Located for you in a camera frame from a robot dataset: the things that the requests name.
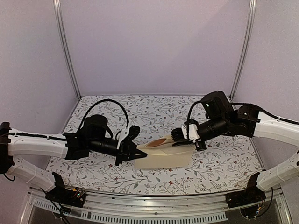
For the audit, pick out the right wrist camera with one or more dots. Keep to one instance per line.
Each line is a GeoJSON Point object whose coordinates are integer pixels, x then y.
{"type": "Point", "coordinates": [189, 132]}

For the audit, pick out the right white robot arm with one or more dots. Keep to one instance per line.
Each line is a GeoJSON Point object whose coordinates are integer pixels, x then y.
{"type": "Point", "coordinates": [275, 130]}

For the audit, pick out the floral patterned table mat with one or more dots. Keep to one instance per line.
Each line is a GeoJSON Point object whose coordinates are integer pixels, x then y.
{"type": "Point", "coordinates": [226, 164]}

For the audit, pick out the cream envelope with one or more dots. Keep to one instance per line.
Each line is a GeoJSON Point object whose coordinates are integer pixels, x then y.
{"type": "Point", "coordinates": [165, 156]}

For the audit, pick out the left aluminium frame post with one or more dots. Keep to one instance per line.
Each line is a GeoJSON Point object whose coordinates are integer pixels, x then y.
{"type": "Point", "coordinates": [65, 47]}

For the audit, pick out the right aluminium frame post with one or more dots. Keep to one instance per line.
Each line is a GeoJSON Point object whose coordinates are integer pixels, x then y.
{"type": "Point", "coordinates": [245, 46]}

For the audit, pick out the aluminium frame post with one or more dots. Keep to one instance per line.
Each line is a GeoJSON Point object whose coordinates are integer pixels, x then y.
{"type": "Point", "coordinates": [65, 47]}
{"type": "Point", "coordinates": [245, 46]}

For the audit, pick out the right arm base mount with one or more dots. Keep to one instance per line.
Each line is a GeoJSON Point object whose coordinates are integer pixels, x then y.
{"type": "Point", "coordinates": [252, 194]}

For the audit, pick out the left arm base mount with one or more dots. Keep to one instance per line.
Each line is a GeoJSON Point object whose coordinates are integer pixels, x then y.
{"type": "Point", "coordinates": [72, 197]}

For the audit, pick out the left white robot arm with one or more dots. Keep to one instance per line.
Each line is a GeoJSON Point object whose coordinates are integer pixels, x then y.
{"type": "Point", "coordinates": [14, 144]}

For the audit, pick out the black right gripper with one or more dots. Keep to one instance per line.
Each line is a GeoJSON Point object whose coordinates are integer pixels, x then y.
{"type": "Point", "coordinates": [200, 147]}

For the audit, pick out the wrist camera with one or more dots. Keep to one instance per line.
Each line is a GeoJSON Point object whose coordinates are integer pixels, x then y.
{"type": "Point", "coordinates": [189, 132]}
{"type": "Point", "coordinates": [129, 133]}

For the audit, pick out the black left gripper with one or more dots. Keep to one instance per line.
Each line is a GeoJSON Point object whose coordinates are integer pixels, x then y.
{"type": "Point", "coordinates": [128, 151]}

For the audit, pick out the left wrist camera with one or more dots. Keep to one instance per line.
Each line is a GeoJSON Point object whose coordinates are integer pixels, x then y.
{"type": "Point", "coordinates": [129, 133]}

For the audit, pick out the front aluminium rail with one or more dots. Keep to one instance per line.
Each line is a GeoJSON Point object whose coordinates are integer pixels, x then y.
{"type": "Point", "coordinates": [116, 208]}

